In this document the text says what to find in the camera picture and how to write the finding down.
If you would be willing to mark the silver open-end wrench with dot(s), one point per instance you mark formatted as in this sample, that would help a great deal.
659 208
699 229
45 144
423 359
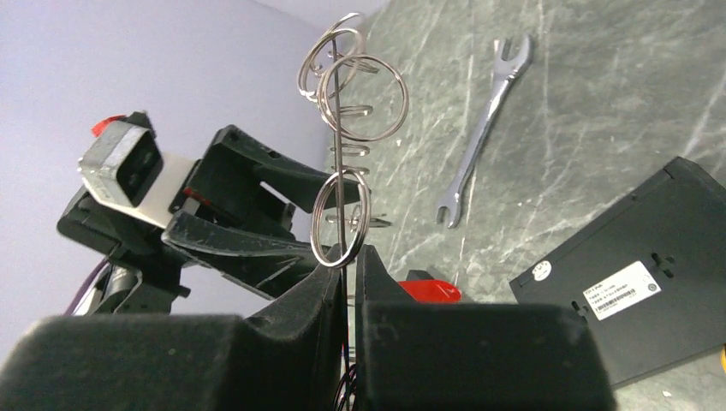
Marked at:
505 70

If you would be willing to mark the black network switch with label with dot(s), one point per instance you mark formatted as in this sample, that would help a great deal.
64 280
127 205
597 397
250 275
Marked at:
647 276

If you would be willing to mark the red key tag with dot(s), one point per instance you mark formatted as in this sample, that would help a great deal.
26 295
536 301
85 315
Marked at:
432 291

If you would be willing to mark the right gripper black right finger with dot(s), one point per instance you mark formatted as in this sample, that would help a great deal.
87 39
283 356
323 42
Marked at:
469 356

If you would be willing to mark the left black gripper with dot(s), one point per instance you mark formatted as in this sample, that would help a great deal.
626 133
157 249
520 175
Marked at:
141 268

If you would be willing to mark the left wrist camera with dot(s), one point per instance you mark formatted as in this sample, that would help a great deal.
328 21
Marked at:
125 171

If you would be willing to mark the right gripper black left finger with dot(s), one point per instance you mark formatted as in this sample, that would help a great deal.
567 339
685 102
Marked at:
286 356

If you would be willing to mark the yellow black screwdriver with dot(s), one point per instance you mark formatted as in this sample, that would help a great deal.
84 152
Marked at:
723 359

